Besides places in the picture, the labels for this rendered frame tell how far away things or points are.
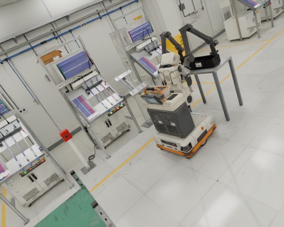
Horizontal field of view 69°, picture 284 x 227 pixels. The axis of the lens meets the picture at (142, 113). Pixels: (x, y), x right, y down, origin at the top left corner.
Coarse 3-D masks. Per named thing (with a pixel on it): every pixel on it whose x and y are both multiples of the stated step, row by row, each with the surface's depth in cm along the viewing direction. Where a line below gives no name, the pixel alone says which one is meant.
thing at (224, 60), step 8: (232, 64) 287; (192, 72) 292; (200, 72) 280; (208, 72) 271; (232, 72) 293; (216, 80) 269; (200, 88) 354; (240, 96) 309; (224, 104) 285; (240, 104) 315; (224, 112) 291
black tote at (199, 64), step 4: (200, 56) 300; (204, 56) 295; (208, 56) 290; (212, 56) 285; (196, 60) 309; (200, 60) 304; (204, 60) 278; (208, 60) 274; (212, 60) 270; (216, 60) 275; (220, 60) 280; (192, 64) 297; (196, 64) 292; (200, 64) 287; (204, 64) 282; (208, 64) 278; (212, 64) 273; (216, 64) 276; (192, 68) 301; (196, 68) 297
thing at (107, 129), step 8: (96, 104) 420; (120, 112) 381; (96, 120) 358; (104, 120) 365; (112, 120) 374; (120, 120) 383; (96, 128) 360; (104, 128) 368; (112, 128) 376; (120, 128) 386; (104, 136) 371; (112, 136) 380; (104, 144) 372
